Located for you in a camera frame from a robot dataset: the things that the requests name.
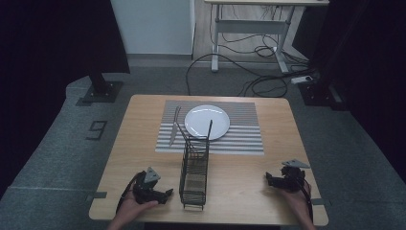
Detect long black floor cable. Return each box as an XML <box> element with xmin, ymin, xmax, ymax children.
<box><xmin>185</xmin><ymin>53</ymin><xmax>266</xmax><ymax>96</ymax></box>

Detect white power strip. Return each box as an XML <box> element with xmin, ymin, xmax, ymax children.
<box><xmin>289</xmin><ymin>74</ymin><xmax>316</xmax><ymax>85</ymax></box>

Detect white metal-frame desk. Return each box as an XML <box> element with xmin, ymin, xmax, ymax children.
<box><xmin>204</xmin><ymin>0</ymin><xmax>330</xmax><ymax>75</ymax></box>

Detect right hand-held gripper black cable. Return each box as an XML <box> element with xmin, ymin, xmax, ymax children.
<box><xmin>297</xmin><ymin>175</ymin><xmax>314</xmax><ymax>222</ymax></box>

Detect white round plate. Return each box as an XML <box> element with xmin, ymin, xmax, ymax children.
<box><xmin>184</xmin><ymin>103</ymin><xmax>231</xmax><ymax>141</ymax></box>

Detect coiled black floor cables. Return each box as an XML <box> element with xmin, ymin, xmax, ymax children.
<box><xmin>238</xmin><ymin>74</ymin><xmax>308</xmax><ymax>99</ymax></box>

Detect grey striped placemat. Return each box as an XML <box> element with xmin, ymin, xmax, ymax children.
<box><xmin>154</xmin><ymin>100</ymin><xmax>265</xmax><ymax>157</ymax></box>

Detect black stand base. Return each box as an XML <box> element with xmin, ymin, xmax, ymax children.
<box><xmin>297</xmin><ymin>79</ymin><xmax>349</xmax><ymax>112</ymax></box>

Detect left hand-held gripper black cable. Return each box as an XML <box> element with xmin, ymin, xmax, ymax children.
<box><xmin>115</xmin><ymin>171</ymin><xmax>147</xmax><ymax>215</ymax></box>

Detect person's right hand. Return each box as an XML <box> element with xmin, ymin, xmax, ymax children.
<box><xmin>279</xmin><ymin>180</ymin><xmax>314</xmax><ymax>222</ymax></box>

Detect black stand with square base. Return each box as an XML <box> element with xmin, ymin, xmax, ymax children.
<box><xmin>76</xmin><ymin>60</ymin><xmax>124</xmax><ymax>107</ymax></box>

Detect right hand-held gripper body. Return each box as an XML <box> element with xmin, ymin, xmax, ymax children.
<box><xmin>271</xmin><ymin>158</ymin><xmax>312</xmax><ymax>194</ymax></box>

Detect black cables under desk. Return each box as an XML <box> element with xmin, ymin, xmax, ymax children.
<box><xmin>209</xmin><ymin>4</ymin><xmax>310</xmax><ymax>66</ymax></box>

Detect person's left hand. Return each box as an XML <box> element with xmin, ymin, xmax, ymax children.
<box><xmin>112</xmin><ymin>191</ymin><xmax>160</xmax><ymax>224</ymax></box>

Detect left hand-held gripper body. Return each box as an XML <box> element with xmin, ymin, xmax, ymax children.
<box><xmin>131</xmin><ymin>166</ymin><xmax>163</xmax><ymax>205</ymax></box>

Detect hand-held gripper black cable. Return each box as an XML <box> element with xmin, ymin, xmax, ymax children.
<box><xmin>297</xmin><ymin>175</ymin><xmax>314</xmax><ymax>222</ymax></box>
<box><xmin>115</xmin><ymin>171</ymin><xmax>147</xmax><ymax>215</ymax></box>

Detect white cabinet panel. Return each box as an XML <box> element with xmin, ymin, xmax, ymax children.
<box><xmin>109</xmin><ymin>0</ymin><xmax>196</xmax><ymax>57</ymax></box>

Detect dark curtain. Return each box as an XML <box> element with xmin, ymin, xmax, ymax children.
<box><xmin>292</xmin><ymin>0</ymin><xmax>406</xmax><ymax>175</ymax></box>
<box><xmin>0</xmin><ymin>0</ymin><xmax>131</xmax><ymax>199</ymax></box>

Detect black wire cutlery basket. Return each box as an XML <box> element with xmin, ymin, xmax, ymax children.
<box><xmin>178</xmin><ymin>133</ymin><xmax>212</xmax><ymax>212</ymax></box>

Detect grey tape strip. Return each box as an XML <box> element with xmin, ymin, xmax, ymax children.
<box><xmin>310</xmin><ymin>197</ymin><xmax>332</xmax><ymax>207</ymax></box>
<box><xmin>84</xmin><ymin>191</ymin><xmax>108</xmax><ymax>203</ymax></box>

